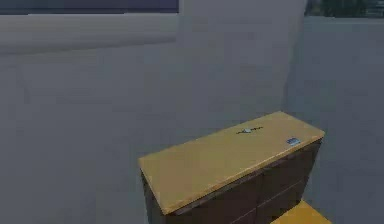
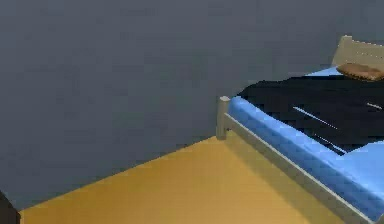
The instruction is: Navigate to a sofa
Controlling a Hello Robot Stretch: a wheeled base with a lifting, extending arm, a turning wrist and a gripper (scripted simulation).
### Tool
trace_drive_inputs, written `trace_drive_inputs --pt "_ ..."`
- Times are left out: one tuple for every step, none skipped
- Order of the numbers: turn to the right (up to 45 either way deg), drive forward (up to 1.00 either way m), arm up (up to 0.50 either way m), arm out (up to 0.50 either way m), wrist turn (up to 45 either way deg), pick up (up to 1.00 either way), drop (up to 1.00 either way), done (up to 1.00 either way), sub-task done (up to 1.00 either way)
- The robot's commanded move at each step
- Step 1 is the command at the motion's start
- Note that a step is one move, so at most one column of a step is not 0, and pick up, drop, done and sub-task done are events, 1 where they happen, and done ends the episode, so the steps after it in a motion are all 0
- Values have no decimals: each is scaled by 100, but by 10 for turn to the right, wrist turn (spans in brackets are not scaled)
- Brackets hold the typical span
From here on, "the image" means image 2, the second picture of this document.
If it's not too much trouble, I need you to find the blue bed with wooden frame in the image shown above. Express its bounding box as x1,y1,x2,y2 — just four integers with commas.
215,34,384,224

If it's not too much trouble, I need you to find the black blanket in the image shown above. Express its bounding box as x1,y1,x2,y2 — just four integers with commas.
237,74,384,157

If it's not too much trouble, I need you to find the dark round object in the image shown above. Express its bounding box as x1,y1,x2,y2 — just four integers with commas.
0,190,22,224

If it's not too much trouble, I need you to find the brown pillow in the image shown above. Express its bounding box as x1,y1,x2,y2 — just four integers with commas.
336,62,384,82

